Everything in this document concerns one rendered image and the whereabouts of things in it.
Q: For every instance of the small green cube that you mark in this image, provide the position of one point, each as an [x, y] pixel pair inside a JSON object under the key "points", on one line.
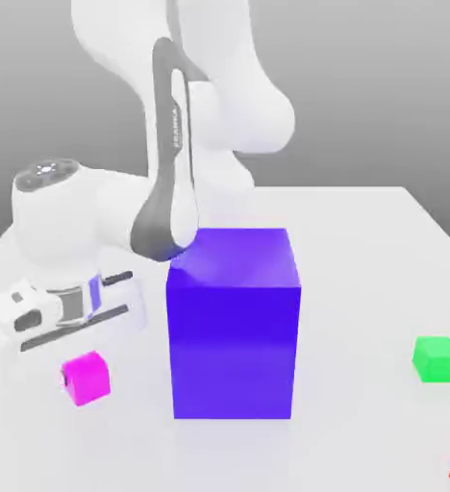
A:
{"points": [[436, 361]]}

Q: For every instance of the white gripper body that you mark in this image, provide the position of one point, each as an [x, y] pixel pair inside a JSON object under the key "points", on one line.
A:
{"points": [[105, 326]]}

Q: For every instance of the large blue box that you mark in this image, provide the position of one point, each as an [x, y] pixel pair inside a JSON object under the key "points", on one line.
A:
{"points": [[232, 346]]}

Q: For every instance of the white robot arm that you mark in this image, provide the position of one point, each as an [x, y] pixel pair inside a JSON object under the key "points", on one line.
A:
{"points": [[94, 215]]}

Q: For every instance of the small magenta cube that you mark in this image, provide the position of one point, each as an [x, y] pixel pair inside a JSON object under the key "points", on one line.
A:
{"points": [[88, 380]]}

